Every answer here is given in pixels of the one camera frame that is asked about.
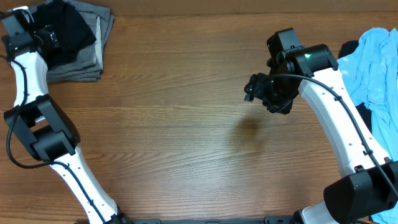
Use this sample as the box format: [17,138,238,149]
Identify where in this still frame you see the black polo shirt with logo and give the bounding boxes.
[32,1,96,68]

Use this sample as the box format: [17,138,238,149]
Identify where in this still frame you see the folded grey trousers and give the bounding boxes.
[30,1,114,83]

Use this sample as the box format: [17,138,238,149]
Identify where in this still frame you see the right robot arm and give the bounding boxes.
[244,28,397,224]

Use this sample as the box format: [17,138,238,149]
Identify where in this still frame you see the light blue t-shirt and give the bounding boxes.
[336,27,398,224]

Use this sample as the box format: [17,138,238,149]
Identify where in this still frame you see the black garment under blue shirt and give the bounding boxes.
[338,40,372,132]

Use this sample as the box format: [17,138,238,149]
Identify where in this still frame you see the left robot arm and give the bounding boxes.
[1,6,130,223]

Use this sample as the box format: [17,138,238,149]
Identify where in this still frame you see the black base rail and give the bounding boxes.
[74,215,296,224]

